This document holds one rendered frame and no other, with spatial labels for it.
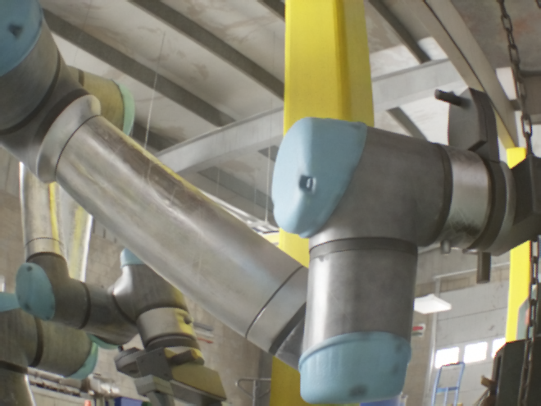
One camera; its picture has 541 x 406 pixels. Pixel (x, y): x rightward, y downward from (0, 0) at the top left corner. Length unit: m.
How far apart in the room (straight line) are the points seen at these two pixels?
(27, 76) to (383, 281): 0.33
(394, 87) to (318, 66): 8.97
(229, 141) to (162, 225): 10.37
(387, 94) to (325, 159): 9.60
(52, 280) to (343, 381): 0.61
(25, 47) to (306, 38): 0.64
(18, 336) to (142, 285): 0.30
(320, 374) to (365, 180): 0.13
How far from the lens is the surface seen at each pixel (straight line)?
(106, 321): 1.07
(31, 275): 1.01
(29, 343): 1.20
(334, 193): 0.50
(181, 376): 0.94
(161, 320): 0.99
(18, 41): 0.59
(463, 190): 0.54
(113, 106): 1.29
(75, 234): 1.26
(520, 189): 0.57
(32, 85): 0.65
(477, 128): 0.58
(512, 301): 2.66
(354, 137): 0.51
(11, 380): 1.17
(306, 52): 1.14
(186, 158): 11.33
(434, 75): 9.93
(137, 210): 0.64
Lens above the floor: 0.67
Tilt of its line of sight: 18 degrees up
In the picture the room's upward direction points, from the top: 3 degrees clockwise
